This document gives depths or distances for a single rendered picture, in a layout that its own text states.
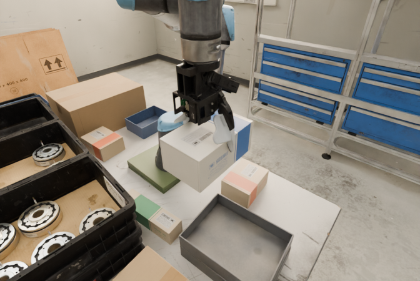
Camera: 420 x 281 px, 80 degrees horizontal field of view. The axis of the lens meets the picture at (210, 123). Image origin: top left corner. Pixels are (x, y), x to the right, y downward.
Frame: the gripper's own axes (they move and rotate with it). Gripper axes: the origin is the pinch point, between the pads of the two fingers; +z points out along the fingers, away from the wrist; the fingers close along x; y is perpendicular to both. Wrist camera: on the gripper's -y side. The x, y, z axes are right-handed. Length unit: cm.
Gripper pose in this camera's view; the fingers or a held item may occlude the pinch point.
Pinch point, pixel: (209, 138)
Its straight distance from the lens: 60.1
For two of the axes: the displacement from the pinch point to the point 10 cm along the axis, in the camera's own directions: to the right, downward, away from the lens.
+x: 7.7, 3.5, -5.4
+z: 0.0, 8.4, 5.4
